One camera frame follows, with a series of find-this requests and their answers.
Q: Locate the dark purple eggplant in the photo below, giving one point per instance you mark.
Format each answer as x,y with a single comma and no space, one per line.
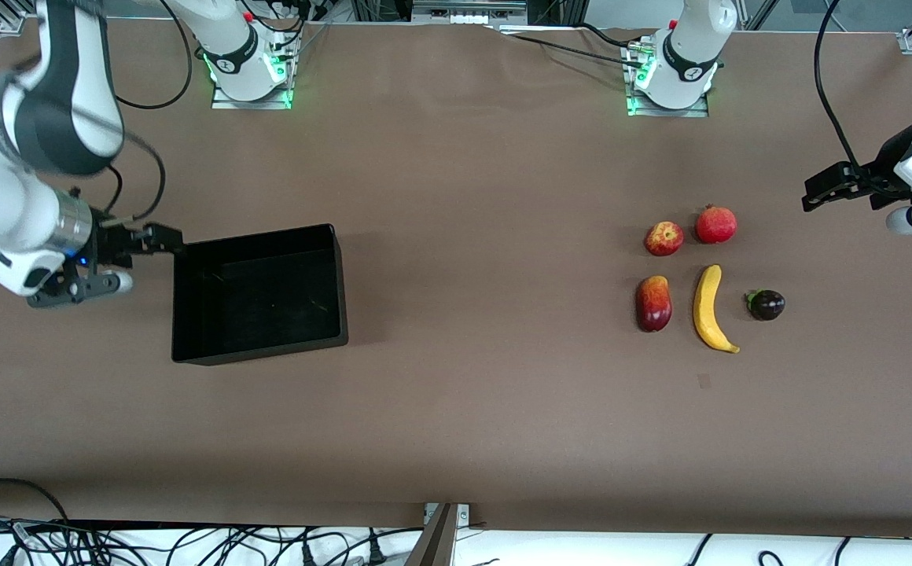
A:
768,305

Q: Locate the grey power strip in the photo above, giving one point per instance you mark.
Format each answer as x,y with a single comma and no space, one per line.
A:
468,9

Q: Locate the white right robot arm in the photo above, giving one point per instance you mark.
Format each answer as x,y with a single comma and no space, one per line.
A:
0,204

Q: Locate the red yellow apple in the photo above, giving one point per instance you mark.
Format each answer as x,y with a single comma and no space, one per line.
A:
663,239

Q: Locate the black plastic box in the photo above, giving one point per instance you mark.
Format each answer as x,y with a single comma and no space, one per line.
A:
267,306

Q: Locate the red yellow mango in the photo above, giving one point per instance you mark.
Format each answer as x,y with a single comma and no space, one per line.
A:
654,305

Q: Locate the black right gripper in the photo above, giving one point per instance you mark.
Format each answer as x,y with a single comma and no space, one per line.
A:
116,242

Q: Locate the dark grey metal post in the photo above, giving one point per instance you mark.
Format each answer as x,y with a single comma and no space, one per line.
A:
434,546

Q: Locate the yellow banana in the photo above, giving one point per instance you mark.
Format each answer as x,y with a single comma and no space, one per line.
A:
706,306

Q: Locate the silver metal bracket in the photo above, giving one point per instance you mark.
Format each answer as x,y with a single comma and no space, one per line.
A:
462,513

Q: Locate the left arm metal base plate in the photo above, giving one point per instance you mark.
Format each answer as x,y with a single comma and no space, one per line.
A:
700,112

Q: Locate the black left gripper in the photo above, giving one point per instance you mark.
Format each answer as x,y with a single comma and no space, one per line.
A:
885,167

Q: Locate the red pomegranate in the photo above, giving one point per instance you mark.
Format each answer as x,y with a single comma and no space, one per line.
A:
716,225

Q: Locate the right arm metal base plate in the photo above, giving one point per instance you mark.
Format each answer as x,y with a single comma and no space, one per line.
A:
224,101

